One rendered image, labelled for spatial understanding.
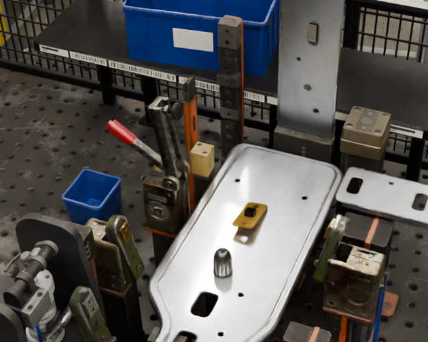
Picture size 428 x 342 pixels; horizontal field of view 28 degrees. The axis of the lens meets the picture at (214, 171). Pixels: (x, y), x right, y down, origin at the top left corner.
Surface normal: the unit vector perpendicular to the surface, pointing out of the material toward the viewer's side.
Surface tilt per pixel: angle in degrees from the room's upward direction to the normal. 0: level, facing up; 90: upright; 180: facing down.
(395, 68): 0
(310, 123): 90
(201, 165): 90
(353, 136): 88
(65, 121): 0
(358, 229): 0
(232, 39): 90
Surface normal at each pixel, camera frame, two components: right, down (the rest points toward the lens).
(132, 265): 0.89, 0.08
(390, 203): -0.03, -0.75
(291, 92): -0.39, 0.62
